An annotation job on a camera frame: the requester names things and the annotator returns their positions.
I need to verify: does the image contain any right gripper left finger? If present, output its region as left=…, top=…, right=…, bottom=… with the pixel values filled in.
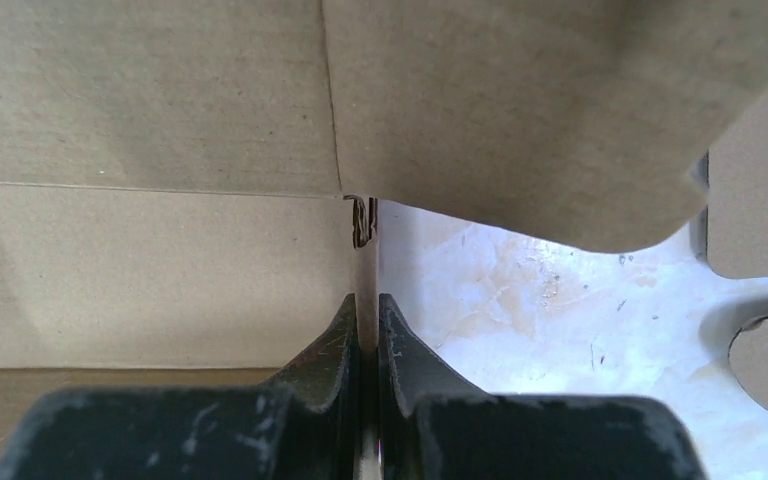
left=0, top=295, right=360, bottom=479

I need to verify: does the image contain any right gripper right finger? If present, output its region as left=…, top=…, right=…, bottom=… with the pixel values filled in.
left=378, top=294, right=706, bottom=479

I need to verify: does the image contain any brown cardboard box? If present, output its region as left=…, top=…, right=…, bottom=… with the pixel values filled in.
left=0, top=1, right=768, bottom=479

